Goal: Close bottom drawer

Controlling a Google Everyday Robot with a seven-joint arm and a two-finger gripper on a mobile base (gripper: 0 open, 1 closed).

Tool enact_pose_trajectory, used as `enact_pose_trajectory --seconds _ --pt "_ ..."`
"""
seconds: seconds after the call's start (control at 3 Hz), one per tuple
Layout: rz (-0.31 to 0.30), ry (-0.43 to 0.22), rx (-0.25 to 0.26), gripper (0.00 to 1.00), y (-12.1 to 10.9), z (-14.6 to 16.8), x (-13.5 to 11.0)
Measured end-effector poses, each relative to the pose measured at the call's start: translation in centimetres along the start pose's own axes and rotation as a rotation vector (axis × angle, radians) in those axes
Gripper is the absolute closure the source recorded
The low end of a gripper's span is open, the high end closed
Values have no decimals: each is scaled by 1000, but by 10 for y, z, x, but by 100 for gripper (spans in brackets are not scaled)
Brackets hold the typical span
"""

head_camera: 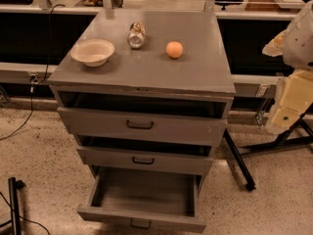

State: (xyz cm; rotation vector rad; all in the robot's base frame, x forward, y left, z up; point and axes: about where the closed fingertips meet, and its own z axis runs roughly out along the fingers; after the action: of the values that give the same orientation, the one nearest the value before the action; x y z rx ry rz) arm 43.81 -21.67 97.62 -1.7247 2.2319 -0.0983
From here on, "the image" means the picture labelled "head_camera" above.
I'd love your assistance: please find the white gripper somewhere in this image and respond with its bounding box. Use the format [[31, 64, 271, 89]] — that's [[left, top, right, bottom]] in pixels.
[[265, 70, 313, 134]]

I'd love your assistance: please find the grey bottom drawer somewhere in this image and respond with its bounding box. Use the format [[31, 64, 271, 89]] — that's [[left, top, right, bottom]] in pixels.
[[77, 167, 206, 233]]

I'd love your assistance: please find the grey drawer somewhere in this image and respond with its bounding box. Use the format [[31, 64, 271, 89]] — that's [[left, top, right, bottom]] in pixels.
[[58, 107, 227, 146], [77, 146, 212, 175], [77, 167, 206, 233]]

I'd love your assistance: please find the grey drawer cabinet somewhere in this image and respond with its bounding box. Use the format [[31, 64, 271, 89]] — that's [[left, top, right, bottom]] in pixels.
[[47, 9, 237, 194]]

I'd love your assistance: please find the grey middle drawer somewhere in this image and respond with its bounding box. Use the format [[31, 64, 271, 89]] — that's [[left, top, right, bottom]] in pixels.
[[77, 146, 212, 175]]

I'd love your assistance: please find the grey top drawer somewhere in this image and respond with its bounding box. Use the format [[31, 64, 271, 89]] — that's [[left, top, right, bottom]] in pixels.
[[58, 107, 227, 146]]

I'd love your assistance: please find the orange fruit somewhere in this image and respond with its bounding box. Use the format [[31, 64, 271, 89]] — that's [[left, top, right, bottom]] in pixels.
[[165, 41, 183, 59]]

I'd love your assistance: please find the silver can lying down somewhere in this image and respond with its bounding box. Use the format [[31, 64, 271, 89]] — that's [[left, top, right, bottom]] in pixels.
[[127, 22, 146, 49]]

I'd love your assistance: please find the white bowl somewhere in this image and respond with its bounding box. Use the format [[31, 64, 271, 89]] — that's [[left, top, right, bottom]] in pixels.
[[70, 39, 114, 67]]

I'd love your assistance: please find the black stand left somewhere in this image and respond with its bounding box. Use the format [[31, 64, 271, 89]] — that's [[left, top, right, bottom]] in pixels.
[[0, 177, 22, 235]]

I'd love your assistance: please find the black stand frame right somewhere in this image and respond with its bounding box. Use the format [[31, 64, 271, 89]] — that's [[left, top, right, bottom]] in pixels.
[[223, 114, 313, 192]]

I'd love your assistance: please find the grey workbench rail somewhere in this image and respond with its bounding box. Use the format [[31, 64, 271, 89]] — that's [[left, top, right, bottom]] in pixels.
[[0, 11, 295, 97]]

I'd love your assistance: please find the black cable left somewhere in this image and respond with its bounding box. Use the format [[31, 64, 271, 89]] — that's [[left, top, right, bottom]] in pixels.
[[0, 3, 67, 142]]

